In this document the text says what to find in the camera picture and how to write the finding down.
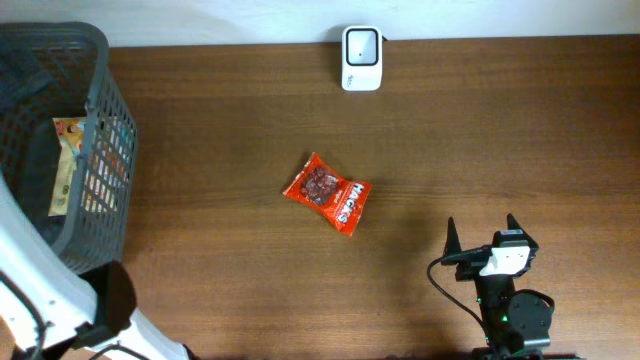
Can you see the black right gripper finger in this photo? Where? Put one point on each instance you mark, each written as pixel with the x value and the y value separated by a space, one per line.
pixel 512 223
pixel 452 244

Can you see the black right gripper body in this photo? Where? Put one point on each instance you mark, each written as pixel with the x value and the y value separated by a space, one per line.
pixel 472 262

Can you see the red Hacks candy bag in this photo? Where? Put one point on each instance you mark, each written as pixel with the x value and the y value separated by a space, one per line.
pixel 321 188

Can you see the yellow snack bag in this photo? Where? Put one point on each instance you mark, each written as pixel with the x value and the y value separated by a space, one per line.
pixel 70 132

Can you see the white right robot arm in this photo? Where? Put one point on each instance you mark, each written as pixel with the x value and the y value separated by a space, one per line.
pixel 516 323

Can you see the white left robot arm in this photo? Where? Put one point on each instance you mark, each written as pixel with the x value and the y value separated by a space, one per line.
pixel 50 310

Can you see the white barcode scanner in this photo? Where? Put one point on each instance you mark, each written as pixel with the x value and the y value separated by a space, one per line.
pixel 362 58

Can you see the grey plastic mesh basket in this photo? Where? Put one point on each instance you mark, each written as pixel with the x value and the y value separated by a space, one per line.
pixel 52 71

